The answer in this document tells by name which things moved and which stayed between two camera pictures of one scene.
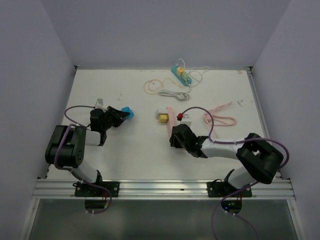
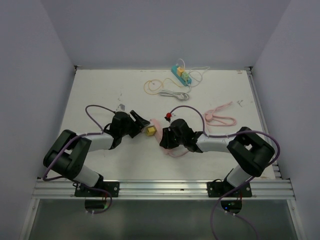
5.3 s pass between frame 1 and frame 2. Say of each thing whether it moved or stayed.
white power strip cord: stayed
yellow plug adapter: moved
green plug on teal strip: stayed
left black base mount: stayed
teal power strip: stayed
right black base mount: stayed
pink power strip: moved
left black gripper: moved
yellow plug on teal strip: stayed
